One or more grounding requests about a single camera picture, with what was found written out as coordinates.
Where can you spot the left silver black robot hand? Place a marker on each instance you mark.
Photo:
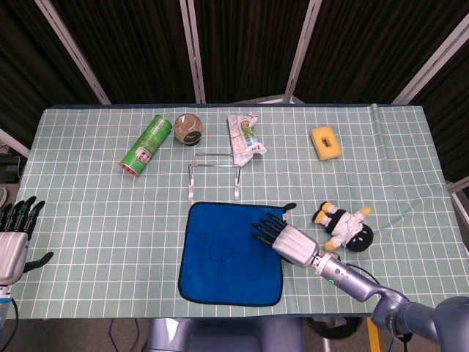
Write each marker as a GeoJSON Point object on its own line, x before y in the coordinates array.
{"type": "Point", "coordinates": [12, 253]}

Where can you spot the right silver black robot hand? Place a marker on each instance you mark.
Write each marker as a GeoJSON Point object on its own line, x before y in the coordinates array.
{"type": "Point", "coordinates": [295, 243]}

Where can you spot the blue towel with black trim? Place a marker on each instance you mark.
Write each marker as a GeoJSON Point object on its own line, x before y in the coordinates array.
{"type": "Point", "coordinates": [220, 264]}

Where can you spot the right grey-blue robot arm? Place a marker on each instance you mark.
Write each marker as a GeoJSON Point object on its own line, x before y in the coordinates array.
{"type": "Point", "coordinates": [351, 282]}

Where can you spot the grey shoe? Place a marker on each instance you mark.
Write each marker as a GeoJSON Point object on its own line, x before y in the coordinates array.
{"type": "Point", "coordinates": [3, 198]}

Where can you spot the black white plush doll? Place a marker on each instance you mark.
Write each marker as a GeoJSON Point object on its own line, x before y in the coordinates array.
{"type": "Point", "coordinates": [348, 223]}

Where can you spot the black box on floor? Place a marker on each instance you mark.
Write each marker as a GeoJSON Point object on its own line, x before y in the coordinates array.
{"type": "Point", "coordinates": [9, 170]}

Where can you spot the black round floor object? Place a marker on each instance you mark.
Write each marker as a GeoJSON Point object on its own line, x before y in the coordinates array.
{"type": "Point", "coordinates": [329, 328]}

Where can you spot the yellow sponge with hole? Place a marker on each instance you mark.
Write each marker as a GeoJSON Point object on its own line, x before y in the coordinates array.
{"type": "Point", "coordinates": [318, 144]}

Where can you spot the green checked tablecloth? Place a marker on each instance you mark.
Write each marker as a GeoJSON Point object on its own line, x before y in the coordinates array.
{"type": "Point", "coordinates": [110, 220]}

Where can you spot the crumpled white snack packet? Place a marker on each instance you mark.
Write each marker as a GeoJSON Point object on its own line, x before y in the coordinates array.
{"type": "Point", "coordinates": [242, 143]}

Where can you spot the grey-blue robot torso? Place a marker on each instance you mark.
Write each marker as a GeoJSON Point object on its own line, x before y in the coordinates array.
{"type": "Point", "coordinates": [220, 337]}

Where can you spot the yellow upright bar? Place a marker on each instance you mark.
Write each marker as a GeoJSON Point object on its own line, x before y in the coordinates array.
{"type": "Point", "coordinates": [373, 337]}

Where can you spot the round glass globe jar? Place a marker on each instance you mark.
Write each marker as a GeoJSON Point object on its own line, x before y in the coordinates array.
{"type": "Point", "coordinates": [188, 128]}

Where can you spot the green cylindrical snack can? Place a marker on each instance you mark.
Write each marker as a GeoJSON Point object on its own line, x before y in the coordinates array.
{"type": "Point", "coordinates": [146, 146]}

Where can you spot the white screen frame post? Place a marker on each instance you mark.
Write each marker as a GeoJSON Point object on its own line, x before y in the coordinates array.
{"type": "Point", "coordinates": [75, 51]}
{"type": "Point", "coordinates": [432, 64]}
{"type": "Point", "coordinates": [14, 144]}
{"type": "Point", "coordinates": [302, 51]}
{"type": "Point", "coordinates": [194, 51]}
{"type": "Point", "coordinates": [458, 187]}

